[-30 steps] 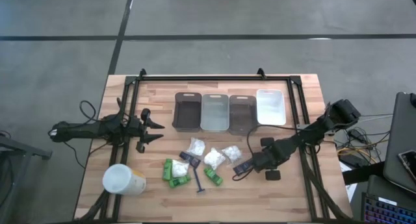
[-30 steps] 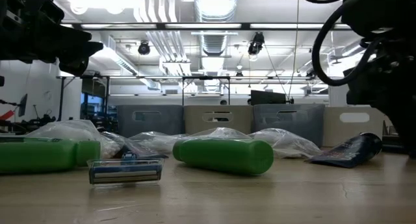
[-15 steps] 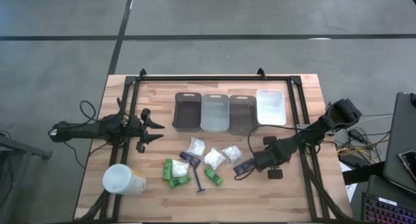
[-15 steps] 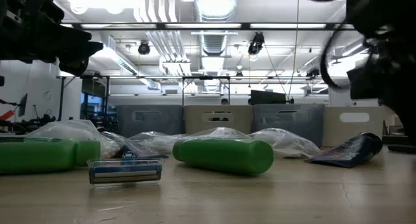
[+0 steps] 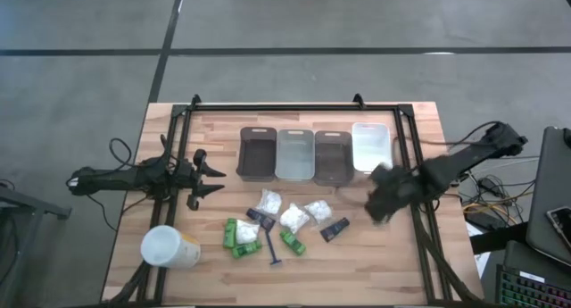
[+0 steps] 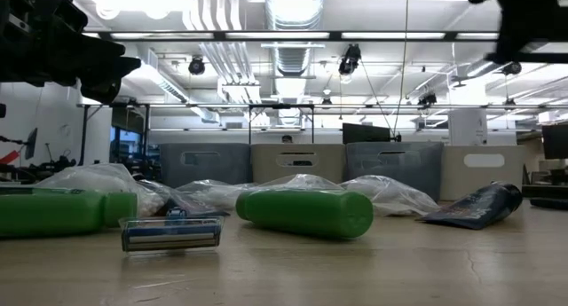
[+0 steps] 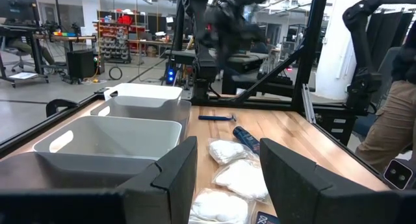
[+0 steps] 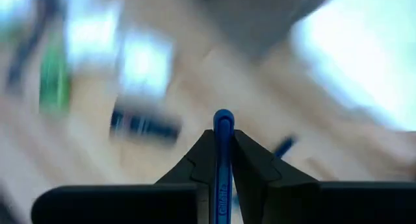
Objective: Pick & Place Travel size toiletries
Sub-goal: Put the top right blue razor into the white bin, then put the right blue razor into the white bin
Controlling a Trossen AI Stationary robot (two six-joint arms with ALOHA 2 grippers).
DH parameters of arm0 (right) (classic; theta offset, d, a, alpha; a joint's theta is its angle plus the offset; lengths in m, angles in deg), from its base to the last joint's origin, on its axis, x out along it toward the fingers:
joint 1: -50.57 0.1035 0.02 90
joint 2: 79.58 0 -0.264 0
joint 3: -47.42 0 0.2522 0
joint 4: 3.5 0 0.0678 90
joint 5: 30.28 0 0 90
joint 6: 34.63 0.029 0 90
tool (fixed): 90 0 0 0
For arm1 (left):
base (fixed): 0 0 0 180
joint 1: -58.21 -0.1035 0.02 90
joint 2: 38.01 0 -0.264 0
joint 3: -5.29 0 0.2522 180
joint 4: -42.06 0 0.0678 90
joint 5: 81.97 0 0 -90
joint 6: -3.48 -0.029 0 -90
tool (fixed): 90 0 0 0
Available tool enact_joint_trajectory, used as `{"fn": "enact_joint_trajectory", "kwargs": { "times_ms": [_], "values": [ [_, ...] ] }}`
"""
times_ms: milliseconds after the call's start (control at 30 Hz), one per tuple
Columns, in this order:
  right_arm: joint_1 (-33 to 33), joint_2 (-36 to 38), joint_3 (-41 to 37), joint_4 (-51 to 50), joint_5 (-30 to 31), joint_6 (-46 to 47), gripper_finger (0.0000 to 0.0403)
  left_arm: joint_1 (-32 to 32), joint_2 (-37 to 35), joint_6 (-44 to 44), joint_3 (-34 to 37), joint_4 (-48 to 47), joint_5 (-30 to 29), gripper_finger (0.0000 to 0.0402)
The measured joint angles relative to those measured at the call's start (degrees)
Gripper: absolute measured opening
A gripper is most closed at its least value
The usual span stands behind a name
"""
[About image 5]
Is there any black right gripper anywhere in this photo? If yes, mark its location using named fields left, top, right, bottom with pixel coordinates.
left=364, top=162, right=423, bottom=224

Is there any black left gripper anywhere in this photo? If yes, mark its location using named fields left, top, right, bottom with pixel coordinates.
left=171, top=148, right=227, bottom=211

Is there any dark blue tube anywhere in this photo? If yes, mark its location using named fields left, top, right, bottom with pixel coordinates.
left=245, top=207, right=277, bottom=232
left=319, top=216, right=352, bottom=244

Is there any clear bag of cotton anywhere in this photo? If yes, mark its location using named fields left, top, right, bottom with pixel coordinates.
left=278, top=203, right=311, bottom=235
left=303, top=199, right=334, bottom=225
left=235, top=218, right=261, bottom=246
left=256, top=188, right=284, bottom=216

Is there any white plastic bin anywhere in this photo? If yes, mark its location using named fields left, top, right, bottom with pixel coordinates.
left=351, top=121, right=394, bottom=174

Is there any dark grey plastic bin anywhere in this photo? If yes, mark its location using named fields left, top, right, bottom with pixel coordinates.
left=236, top=126, right=278, bottom=183

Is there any dark brown plastic bin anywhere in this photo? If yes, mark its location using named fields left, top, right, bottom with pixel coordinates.
left=313, top=129, right=356, bottom=187

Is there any white plastic canister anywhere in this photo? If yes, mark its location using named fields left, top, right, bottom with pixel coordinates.
left=140, top=224, right=202, bottom=270

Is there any translucent clear plastic bin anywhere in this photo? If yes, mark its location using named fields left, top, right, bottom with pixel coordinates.
left=275, top=129, right=316, bottom=183

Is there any blue disposable razor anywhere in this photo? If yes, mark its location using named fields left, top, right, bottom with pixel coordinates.
left=263, top=229, right=284, bottom=267

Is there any black power adapter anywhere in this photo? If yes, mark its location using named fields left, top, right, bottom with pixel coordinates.
left=476, top=176, right=503, bottom=193

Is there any white paper sheet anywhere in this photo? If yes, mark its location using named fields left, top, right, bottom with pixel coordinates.
left=466, top=222, right=492, bottom=278

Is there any black bar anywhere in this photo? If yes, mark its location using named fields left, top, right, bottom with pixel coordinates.
left=468, top=221, right=530, bottom=255

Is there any black case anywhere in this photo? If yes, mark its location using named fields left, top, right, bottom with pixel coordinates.
left=503, top=239, right=571, bottom=278

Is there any dark grey laptop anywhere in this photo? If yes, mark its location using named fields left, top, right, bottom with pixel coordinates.
left=525, top=125, right=571, bottom=267

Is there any backlit rainbow keyboard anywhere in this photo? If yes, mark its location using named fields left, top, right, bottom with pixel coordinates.
left=495, top=263, right=571, bottom=308

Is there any black metal stand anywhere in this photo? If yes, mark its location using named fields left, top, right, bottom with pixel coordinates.
left=0, top=180, right=72, bottom=308

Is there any black smartphone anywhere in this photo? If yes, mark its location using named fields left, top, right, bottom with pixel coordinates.
left=546, top=205, right=571, bottom=252

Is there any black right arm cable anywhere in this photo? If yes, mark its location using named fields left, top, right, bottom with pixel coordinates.
left=391, top=120, right=501, bottom=166

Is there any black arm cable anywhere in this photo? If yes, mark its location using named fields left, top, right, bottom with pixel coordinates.
left=84, top=137, right=151, bottom=232
left=391, top=120, right=501, bottom=166

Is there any yellow cable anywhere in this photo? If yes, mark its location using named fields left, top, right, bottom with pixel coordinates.
left=461, top=200, right=509, bottom=215

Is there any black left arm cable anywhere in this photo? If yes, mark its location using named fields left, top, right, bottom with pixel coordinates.
left=84, top=137, right=151, bottom=232

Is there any black metal table frame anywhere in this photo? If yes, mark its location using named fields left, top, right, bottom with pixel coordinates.
left=101, top=93, right=485, bottom=308

